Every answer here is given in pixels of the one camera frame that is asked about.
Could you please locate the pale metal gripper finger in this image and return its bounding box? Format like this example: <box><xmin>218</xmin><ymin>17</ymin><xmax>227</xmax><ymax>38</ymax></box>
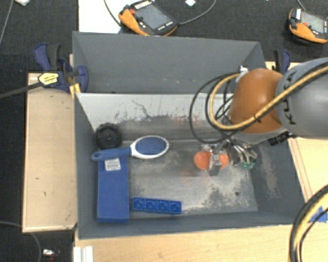
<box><xmin>208</xmin><ymin>151</ymin><xmax>222</xmax><ymax>177</ymax></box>

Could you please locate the orange ball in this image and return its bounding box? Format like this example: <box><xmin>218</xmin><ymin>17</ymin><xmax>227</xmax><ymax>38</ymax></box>
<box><xmin>194</xmin><ymin>150</ymin><xmax>230</xmax><ymax>171</ymax></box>

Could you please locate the black toy wheel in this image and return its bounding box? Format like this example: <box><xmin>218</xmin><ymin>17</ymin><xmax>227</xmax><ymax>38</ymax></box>
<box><xmin>95</xmin><ymin>122</ymin><xmax>123</xmax><ymax>151</ymax></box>

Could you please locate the blue flat box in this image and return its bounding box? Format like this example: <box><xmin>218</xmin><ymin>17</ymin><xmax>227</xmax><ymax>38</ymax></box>
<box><xmin>96</xmin><ymin>156</ymin><xmax>131</xmax><ymax>224</ymax></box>

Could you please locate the grey metal bin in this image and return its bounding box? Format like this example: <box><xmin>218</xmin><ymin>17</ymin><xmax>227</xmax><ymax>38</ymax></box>
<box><xmin>72</xmin><ymin>31</ymin><xmax>304</xmax><ymax>240</ymax></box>

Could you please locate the pale wood board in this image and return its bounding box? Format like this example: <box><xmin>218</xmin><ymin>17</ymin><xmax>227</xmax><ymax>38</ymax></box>
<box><xmin>21</xmin><ymin>72</ymin><xmax>79</xmax><ymax>233</ymax></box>

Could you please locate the blue and white hairbrush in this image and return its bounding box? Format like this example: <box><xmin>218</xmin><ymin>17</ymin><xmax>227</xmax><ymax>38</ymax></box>
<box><xmin>90</xmin><ymin>135</ymin><xmax>171</xmax><ymax>162</ymax></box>

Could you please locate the black cylinder on white bracket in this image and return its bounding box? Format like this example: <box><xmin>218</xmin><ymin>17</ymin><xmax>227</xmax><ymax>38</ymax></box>
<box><xmin>267</xmin><ymin>131</ymin><xmax>295</xmax><ymax>147</ymax></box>

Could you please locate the blue toy brick plate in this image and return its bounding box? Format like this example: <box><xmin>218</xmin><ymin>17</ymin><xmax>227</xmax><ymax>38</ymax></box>
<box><xmin>131</xmin><ymin>196</ymin><xmax>183</xmax><ymax>216</ymax></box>

